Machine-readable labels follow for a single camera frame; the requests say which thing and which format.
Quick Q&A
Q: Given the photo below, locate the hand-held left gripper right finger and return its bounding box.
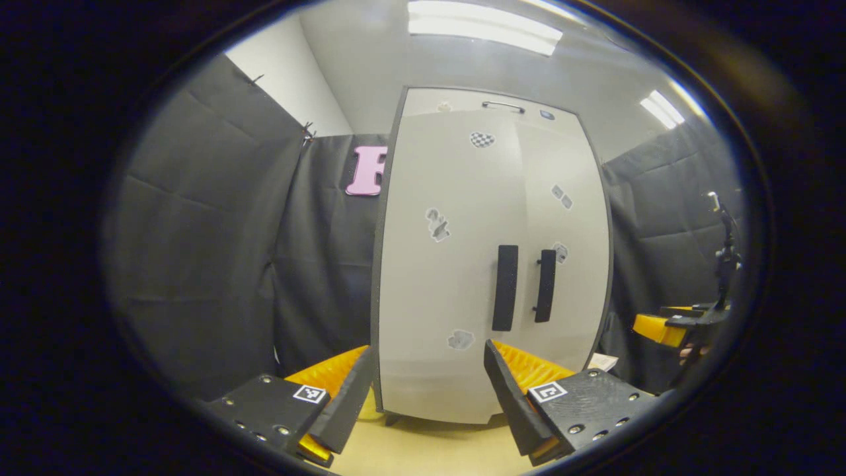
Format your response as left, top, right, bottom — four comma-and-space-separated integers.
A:
484, 339, 662, 467

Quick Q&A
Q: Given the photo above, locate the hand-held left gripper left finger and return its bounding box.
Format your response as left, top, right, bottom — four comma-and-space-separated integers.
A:
205, 344, 377, 467

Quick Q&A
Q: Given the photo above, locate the white cabinet door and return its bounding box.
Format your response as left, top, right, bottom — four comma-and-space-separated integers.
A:
516, 116, 612, 371
378, 109, 526, 424

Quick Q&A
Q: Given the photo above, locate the white shoe cabinet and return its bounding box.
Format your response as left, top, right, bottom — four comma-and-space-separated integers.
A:
370, 86, 615, 427

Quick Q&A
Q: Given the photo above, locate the ceiling light panel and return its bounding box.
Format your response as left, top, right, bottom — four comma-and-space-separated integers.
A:
406, 0, 564, 57
639, 89, 686, 130

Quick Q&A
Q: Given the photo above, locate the black door handle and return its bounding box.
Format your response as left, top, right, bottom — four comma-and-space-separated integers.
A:
492, 245, 519, 332
533, 249, 557, 323

